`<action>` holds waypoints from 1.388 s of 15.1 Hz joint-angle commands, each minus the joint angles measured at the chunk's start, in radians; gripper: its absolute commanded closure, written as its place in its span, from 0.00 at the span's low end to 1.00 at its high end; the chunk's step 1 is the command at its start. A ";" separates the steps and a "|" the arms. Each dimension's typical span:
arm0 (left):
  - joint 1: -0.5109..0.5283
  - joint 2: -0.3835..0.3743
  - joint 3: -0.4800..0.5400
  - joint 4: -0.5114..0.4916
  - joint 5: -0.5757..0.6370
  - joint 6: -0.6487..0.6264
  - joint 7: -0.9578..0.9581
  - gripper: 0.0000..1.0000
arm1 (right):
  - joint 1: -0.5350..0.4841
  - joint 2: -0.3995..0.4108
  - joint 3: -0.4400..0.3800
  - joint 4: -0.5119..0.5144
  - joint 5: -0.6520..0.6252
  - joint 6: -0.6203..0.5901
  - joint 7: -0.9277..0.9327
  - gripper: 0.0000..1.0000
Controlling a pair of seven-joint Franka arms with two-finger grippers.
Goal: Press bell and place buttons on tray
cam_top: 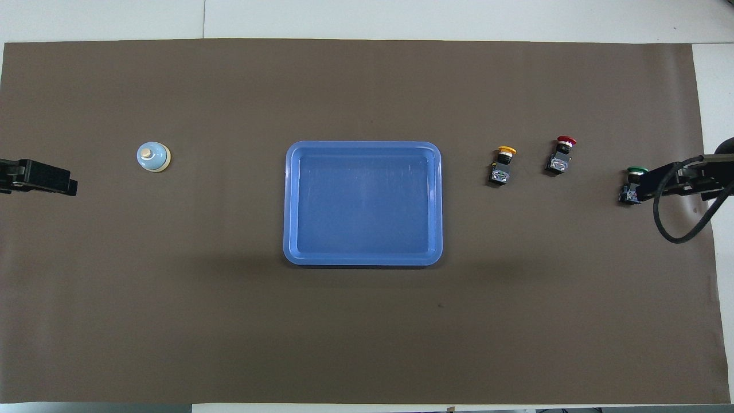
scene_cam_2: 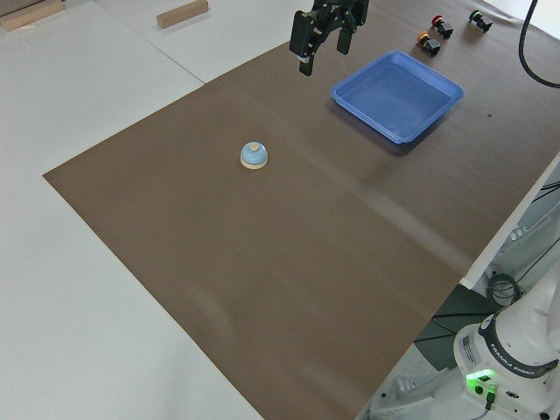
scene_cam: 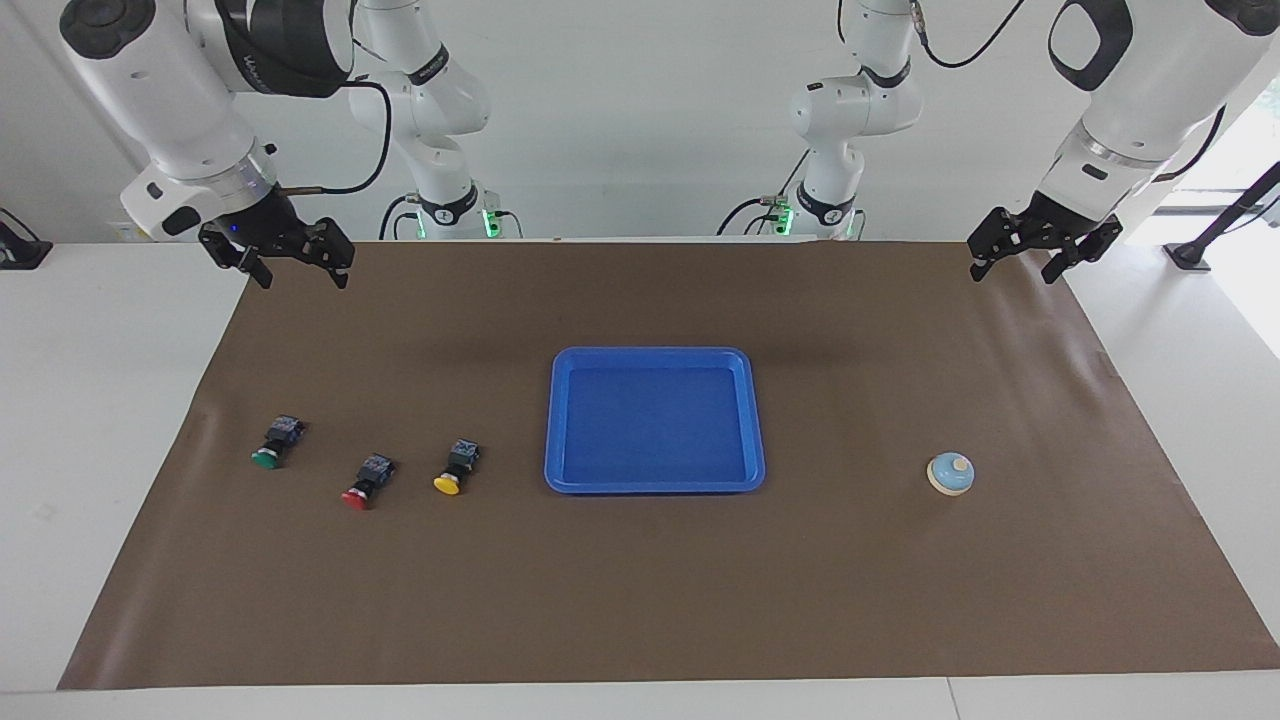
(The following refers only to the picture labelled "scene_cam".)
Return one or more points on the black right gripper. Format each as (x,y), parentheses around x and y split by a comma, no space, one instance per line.
(268,225)

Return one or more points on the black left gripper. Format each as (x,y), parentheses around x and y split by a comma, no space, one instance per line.
(1055,228)

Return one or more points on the green push button switch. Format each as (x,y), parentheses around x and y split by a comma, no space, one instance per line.
(275,440)

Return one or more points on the light blue desk bell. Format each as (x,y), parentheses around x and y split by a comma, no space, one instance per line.
(950,475)

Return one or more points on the red push button switch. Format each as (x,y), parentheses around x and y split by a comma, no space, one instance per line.
(368,480)

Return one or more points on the yellow push button switch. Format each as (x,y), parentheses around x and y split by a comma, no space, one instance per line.
(458,466)

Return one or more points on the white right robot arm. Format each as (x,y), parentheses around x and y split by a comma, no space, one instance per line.
(170,90)

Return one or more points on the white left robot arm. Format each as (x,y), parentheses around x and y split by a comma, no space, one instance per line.
(1150,80)

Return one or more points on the blue plastic tray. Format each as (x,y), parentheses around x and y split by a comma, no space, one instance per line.
(655,430)

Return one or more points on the black stand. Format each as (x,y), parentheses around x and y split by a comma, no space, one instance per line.
(1220,225)

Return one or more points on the brown table mat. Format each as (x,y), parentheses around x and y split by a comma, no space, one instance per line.
(640,580)

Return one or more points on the white wall outlet box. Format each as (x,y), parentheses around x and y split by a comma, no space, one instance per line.
(128,233)

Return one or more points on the black clamp mount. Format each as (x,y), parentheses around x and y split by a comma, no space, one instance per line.
(20,250)

